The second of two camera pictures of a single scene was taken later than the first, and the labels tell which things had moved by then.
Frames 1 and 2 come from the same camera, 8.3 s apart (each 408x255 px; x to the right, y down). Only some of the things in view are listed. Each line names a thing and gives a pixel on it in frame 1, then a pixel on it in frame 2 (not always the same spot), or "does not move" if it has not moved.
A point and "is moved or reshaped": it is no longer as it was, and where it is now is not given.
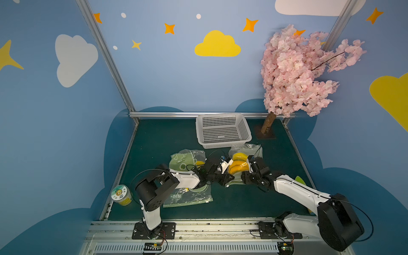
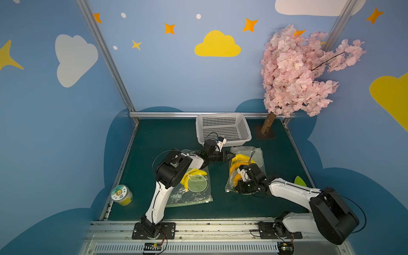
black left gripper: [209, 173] to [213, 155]
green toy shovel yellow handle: [298, 178] does not move
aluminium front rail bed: [115, 238] does not move
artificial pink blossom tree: [290, 60] does not move
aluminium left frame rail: [108, 204] does not move
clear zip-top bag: [239, 153] is moved or reshaped
